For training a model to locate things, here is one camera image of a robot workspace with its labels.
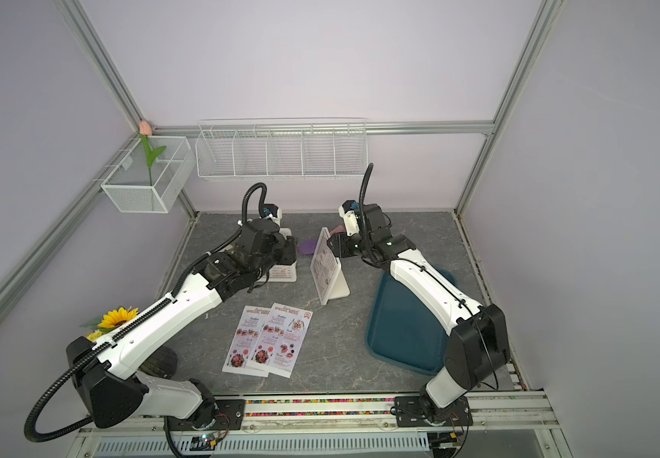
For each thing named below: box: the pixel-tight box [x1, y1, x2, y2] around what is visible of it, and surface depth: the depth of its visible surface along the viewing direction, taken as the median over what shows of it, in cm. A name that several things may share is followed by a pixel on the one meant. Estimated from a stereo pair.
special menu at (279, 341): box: [246, 302, 314, 379], surface depth 88 cm
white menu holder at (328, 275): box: [309, 227, 351, 307], surface depth 91 cm
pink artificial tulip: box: [139, 120, 167, 187], surface depth 92 cm
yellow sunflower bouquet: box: [79, 306, 140, 342], surface depth 68 cm
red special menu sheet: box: [222, 305, 271, 378], surface depth 88 cm
